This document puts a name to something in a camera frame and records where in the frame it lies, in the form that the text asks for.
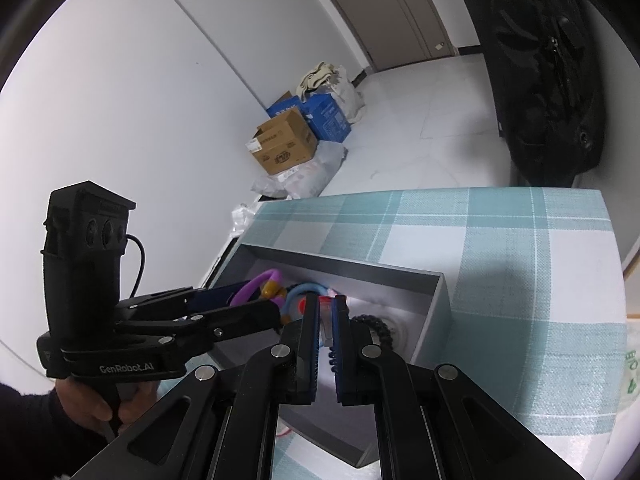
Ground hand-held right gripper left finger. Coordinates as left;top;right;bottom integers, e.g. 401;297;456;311
70;292;321;480

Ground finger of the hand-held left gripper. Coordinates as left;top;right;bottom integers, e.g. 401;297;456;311
116;282;251;314
113;300;285;359

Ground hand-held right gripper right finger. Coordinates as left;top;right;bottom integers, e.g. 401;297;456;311
332;294;574;480

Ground purple ring bracelet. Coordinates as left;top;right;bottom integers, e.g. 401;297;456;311
229;269;286;307

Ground yellow pink cartoon hair clip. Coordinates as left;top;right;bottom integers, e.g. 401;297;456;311
262;280;289;312

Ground black bead bracelet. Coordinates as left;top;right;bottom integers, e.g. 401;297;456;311
350;313;402;357

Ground light blue ring bracelet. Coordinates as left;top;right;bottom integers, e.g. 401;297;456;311
284;282;332;323

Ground grey gift box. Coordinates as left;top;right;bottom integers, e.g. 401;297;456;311
207;243;452;467

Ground person's left forearm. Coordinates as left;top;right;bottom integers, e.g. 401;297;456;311
0;381;77;480

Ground person's left hand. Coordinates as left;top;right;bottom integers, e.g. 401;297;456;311
54;374;162;444

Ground crumpled white plastic bag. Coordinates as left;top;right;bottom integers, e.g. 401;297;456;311
230;203;262;237

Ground clear plastic bags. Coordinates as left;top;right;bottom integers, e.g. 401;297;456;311
249;140;349;201

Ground brown cardboard box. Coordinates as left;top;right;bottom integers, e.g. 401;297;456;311
245;108;320;176

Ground blue cardboard box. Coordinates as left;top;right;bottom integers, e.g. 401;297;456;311
266;90;307;122
302;92;353;142

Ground white bag with cloth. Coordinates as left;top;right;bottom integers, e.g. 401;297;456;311
294;62;369;124

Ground green-printed plastic bag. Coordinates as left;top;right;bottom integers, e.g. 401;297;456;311
623;347;640;413

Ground grey-brown door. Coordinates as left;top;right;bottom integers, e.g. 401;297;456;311
304;0;453;72

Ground large black bag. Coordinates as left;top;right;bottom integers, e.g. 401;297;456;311
469;0;607;187

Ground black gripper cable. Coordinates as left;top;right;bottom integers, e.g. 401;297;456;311
125;233;147;302

